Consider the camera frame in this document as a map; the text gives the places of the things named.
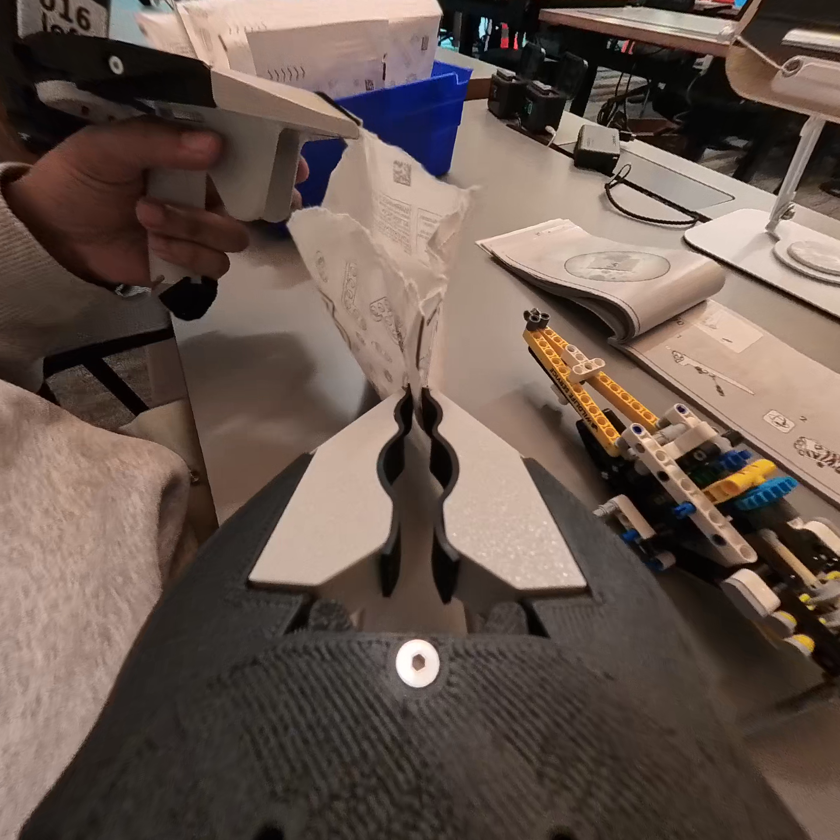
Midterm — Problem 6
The black braided cable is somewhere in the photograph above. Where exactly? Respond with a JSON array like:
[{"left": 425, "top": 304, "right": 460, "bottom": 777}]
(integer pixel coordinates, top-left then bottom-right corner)
[{"left": 604, "top": 164, "right": 714, "bottom": 228}]

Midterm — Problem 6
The partly built lego model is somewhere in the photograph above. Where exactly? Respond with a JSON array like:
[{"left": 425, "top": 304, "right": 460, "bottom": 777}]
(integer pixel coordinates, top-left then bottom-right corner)
[{"left": 523, "top": 308, "right": 840, "bottom": 678}]

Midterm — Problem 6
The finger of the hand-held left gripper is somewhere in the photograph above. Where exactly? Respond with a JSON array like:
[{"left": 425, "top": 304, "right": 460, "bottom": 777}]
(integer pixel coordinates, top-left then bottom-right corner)
[{"left": 210, "top": 66, "right": 363, "bottom": 224}]

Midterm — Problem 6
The white folding stand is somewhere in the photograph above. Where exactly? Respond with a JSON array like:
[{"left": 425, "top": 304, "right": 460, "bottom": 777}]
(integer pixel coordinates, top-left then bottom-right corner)
[{"left": 684, "top": 56, "right": 840, "bottom": 304}]

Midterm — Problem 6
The person's left hand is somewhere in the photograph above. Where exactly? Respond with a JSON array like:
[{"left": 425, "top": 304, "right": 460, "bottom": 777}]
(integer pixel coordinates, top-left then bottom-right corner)
[{"left": 13, "top": 121, "right": 311, "bottom": 287}]

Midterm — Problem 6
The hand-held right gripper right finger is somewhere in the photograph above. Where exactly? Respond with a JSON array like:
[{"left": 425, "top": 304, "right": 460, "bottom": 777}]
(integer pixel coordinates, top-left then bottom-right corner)
[{"left": 420, "top": 387, "right": 588, "bottom": 621}]

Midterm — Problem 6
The lego instruction booklet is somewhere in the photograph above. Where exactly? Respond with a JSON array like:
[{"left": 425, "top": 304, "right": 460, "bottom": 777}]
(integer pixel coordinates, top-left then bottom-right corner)
[{"left": 477, "top": 218, "right": 840, "bottom": 508}]

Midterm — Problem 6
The black power adapter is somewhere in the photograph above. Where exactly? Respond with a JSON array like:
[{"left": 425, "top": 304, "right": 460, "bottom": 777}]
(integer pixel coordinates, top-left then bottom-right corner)
[{"left": 573, "top": 125, "right": 622, "bottom": 175}]

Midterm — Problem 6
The printed white paper bag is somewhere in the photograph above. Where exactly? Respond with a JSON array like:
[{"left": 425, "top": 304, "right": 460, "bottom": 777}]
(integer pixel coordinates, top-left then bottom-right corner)
[{"left": 287, "top": 128, "right": 476, "bottom": 634}]

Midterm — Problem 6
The black battery charger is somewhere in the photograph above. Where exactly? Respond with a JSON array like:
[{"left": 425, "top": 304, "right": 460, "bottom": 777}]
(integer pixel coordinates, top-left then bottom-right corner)
[
  {"left": 489, "top": 69, "right": 527, "bottom": 120},
  {"left": 525, "top": 80, "right": 569, "bottom": 132}
]

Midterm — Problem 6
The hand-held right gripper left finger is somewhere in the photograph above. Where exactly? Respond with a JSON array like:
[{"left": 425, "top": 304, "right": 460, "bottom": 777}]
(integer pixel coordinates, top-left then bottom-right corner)
[{"left": 248, "top": 386, "right": 416, "bottom": 618}]

